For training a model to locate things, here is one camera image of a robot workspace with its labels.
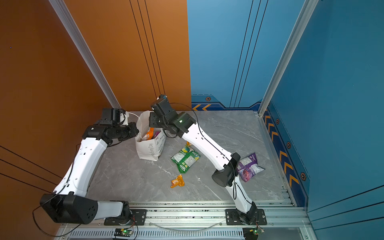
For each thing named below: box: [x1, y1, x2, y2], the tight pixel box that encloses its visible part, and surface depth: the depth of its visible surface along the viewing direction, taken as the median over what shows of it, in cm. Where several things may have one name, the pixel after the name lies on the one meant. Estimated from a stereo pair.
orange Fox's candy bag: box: [146, 127, 155, 140], surface depth 91 cm
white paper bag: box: [135, 110, 166, 162], surface depth 84 cm
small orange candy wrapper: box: [170, 174, 185, 189], surface depth 85 cm
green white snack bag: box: [171, 145, 201, 174], surface depth 93 cm
